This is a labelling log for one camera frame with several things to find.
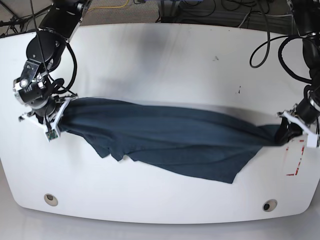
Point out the table cable grommet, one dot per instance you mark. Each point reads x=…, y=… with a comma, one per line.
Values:
x=270, y=205
x=51, y=200

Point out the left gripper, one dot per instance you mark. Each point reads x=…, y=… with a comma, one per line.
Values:
x=285, y=134

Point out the left table cable grommet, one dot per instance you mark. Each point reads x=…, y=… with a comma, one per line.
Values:
x=51, y=200

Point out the red tape rectangle marking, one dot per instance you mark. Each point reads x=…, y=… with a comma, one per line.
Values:
x=293, y=157

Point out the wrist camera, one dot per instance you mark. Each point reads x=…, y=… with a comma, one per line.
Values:
x=313, y=141
x=52, y=134

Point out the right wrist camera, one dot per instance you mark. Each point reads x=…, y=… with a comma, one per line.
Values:
x=52, y=134

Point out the black tripod stand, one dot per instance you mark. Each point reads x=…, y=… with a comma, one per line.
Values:
x=18, y=24

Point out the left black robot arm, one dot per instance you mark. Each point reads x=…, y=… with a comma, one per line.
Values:
x=304, y=118

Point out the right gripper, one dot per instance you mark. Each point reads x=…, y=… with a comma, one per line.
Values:
x=47, y=113

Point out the dark navy T-shirt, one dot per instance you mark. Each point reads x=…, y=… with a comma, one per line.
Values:
x=189, y=142

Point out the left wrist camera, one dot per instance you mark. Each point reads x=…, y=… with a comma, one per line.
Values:
x=313, y=141

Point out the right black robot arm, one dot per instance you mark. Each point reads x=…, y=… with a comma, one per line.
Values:
x=45, y=50

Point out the right table cable grommet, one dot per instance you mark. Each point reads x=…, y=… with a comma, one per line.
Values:
x=270, y=205

